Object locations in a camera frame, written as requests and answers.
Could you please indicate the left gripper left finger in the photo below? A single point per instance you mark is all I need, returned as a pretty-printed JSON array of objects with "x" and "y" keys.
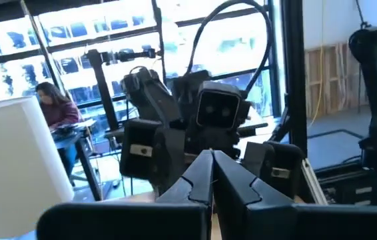
[{"x": 125, "y": 223}]

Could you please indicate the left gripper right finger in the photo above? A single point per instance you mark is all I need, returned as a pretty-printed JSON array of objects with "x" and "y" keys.
[{"x": 275, "y": 223}]

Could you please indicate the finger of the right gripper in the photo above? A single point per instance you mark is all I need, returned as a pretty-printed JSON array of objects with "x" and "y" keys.
[
  {"x": 171, "y": 156},
  {"x": 254, "y": 156}
]

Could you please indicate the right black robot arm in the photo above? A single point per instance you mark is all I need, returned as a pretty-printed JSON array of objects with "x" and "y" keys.
[{"x": 152, "y": 100}]

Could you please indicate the other station black robot arm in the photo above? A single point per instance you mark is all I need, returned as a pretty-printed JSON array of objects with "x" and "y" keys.
[{"x": 375, "y": 100}]

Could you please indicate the black desk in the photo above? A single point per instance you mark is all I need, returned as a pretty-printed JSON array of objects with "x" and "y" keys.
[{"x": 88, "y": 166}]

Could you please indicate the person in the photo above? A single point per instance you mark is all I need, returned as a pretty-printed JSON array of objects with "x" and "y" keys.
[{"x": 60, "y": 113}]

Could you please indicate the black box with white labels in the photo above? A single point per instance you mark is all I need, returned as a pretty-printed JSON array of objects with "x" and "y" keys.
[{"x": 351, "y": 190}]

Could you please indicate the table lamp with white shade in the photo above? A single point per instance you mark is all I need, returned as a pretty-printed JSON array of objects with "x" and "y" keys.
[{"x": 15, "y": 166}]

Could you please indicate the silver frame bracket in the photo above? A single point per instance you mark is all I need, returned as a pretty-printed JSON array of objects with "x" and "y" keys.
[{"x": 313, "y": 181}]

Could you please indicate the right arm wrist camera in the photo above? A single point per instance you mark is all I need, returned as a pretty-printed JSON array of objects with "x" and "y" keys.
[{"x": 218, "y": 106}]

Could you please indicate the black camera stand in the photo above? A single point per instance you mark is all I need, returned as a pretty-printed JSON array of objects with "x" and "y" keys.
[{"x": 100, "y": 86}]

